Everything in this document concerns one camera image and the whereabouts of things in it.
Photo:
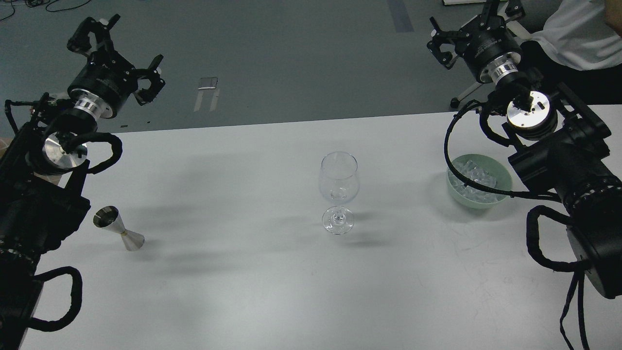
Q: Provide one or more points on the person in white shirt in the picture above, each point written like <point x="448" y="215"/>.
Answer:
<point x="580" y="46"/>

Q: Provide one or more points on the clear wine glass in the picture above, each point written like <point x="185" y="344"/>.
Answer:
<point x="339" y="184"/>

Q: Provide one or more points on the clear ice cubes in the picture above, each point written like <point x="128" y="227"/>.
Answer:
<point x="473" y="171"/>

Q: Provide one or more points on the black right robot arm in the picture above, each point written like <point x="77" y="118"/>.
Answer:
<point x="560" y="146"/>

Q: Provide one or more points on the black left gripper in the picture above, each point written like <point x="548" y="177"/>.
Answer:
<point x="107" y="74"/>

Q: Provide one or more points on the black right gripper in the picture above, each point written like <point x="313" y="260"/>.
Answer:
<point x="488" y="50"/>

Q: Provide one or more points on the white board on floor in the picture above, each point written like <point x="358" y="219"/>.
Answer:
<point x="461" y="2"/>

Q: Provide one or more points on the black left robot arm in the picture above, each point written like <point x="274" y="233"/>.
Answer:
<point x="56" y="145"/>

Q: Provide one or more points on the steel double jigger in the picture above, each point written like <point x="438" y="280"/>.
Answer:
<point x="109" y="218"/>

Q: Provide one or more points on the green bowl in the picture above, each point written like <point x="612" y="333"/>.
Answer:
<point x="504" y="181"/>

